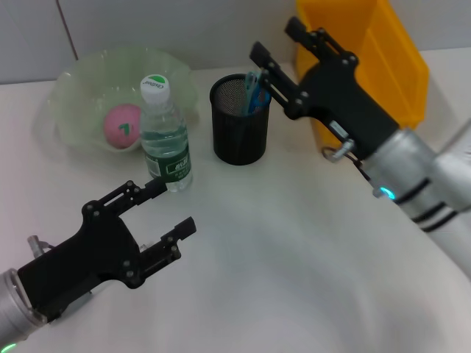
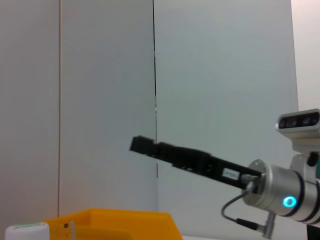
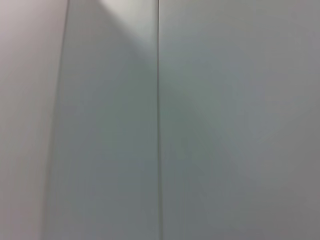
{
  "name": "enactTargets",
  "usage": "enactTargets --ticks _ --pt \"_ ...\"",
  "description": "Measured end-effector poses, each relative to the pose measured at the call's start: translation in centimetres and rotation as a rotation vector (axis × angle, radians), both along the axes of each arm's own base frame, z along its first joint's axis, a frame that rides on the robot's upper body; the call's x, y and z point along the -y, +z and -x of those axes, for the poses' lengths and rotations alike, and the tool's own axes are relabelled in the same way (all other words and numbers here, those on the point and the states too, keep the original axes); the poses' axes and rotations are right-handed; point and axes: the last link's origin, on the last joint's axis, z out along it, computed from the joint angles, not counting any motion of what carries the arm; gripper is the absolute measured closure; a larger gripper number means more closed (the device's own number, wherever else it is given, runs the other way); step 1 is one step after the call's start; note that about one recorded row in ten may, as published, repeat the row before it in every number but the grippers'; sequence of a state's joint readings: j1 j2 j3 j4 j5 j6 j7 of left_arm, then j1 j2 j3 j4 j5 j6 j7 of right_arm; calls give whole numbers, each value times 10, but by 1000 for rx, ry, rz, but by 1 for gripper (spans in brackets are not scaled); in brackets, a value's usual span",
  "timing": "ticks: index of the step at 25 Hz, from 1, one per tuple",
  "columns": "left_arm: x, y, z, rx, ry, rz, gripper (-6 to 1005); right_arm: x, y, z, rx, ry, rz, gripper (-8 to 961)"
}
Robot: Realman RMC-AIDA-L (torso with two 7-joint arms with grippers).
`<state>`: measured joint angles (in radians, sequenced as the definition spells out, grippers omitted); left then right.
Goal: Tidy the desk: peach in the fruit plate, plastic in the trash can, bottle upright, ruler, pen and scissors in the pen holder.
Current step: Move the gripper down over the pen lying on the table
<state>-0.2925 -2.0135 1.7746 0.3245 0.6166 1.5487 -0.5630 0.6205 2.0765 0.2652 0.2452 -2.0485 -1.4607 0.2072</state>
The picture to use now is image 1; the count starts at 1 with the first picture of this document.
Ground yellow plastic storage bin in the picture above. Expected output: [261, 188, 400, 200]
[296, 0, 430, 150]

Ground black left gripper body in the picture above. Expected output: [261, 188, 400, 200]
[16, 199, 144, 320]

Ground silver left gripper cable plug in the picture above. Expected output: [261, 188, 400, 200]
[27, 235, 55, 259]

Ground blue scissors with sheath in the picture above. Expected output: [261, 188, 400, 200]
[244, 71, 272, 117]

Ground clear bottle with green label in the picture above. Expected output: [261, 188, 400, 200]
[139, 74, 194, 195]

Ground black mesh pen cup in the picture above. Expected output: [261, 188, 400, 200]
[209, 73, 273, 166]

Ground translucent green fruit bowl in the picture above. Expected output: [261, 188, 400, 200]
[35, 46, 199, 155]

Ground thin right gripper cable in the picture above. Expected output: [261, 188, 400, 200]
[351, 152, 373, 182]

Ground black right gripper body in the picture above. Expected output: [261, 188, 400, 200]
[289, 54, 401, 162]

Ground pink toy peach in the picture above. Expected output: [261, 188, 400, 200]
[103, 104, 144, 149]

